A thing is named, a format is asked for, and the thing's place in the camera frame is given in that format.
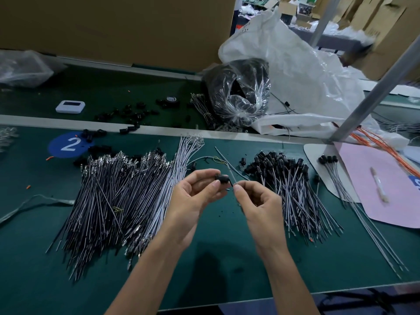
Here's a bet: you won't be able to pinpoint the person's left hand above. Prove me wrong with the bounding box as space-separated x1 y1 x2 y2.
161 168 231 250

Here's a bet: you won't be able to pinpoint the person's right hand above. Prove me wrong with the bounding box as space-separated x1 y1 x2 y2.
233 179 290 256

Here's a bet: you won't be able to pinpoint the pile of wires with black caps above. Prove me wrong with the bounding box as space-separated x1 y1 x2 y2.
241 150 344 243

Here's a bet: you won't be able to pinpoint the pile of grey wires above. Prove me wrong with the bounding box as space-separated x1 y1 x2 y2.
45 134 206 283

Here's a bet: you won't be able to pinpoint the small bundle of capped wires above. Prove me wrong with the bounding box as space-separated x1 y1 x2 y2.
318 154 409 280

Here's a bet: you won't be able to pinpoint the black plastic caps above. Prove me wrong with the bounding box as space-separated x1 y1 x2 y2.
73 96 198 165

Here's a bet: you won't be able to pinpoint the person's right forearm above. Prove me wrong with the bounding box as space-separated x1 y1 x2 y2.
259 242 321 315

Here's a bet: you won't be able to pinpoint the person's left forearm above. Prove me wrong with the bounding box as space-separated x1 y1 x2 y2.
105 236 198 315

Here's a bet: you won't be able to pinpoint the pink paper sheet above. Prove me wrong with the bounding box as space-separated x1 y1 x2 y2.
335 142 420 229

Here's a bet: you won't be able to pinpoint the clear bag with black contents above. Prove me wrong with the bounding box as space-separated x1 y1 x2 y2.
202 57 271 127

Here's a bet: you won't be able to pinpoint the blue round number sticker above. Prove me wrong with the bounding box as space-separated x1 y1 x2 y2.
47 132 91 159

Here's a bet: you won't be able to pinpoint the large white plastic sack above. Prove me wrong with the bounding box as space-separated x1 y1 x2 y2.
218 8 411 145

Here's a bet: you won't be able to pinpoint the small white timer device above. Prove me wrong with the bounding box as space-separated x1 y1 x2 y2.
55 100 86 114

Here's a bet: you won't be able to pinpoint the clear plastic strip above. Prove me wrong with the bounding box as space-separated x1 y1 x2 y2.
0 195 75 227

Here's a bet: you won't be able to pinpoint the brown cardboard panel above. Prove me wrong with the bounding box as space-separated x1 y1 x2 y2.
0 0 237 73

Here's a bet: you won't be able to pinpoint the crumpled clear plastic bag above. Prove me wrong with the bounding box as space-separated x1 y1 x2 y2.
0 50 67 88

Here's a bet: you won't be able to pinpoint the stack of cardboard boxes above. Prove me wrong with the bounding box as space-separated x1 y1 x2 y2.
348 0 420 81

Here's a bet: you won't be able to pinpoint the bundle of orange wires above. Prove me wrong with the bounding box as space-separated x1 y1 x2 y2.
348 126 420 178

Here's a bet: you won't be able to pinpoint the grey metal frame post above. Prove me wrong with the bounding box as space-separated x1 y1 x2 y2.
308 0 343 49
328 36 420 143

